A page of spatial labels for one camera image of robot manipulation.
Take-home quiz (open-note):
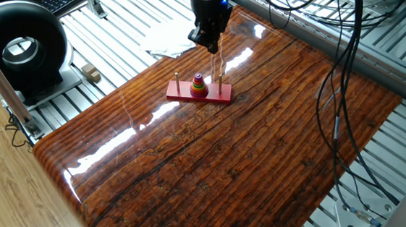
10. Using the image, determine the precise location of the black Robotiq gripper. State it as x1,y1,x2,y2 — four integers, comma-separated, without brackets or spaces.
185,0,237,56

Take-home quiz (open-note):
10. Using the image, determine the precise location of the black keyboard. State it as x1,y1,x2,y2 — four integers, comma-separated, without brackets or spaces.
28,0,89,17

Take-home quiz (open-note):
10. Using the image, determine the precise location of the silver robot mounting plate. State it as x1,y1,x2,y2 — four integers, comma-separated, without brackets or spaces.
332,194,398,227

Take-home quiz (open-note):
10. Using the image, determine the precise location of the thin black looped cable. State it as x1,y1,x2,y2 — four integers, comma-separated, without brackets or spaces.
257,0,333,30

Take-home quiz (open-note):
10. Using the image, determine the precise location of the white paper sheet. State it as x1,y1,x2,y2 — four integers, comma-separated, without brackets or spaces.
138,17,199,61

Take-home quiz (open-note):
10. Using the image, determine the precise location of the wood grain table mat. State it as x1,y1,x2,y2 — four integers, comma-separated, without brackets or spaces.
22,0,406,227

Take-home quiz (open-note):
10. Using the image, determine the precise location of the red Hanoi base with pegs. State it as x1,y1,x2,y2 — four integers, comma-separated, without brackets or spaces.
164,67,234,110

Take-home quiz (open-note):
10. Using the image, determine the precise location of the black cable with blue connector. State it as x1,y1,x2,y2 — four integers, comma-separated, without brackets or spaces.
326,78,383,227

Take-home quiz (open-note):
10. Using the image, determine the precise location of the thick aluminium table rail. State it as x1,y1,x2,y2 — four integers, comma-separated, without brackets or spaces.
228,0,406,126

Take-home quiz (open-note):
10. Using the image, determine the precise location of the white fan base plate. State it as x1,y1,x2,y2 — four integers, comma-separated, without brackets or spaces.
0,41,85,112

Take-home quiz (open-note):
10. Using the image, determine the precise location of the aluminium post bracket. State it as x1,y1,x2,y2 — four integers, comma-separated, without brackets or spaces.
85,0,109,20

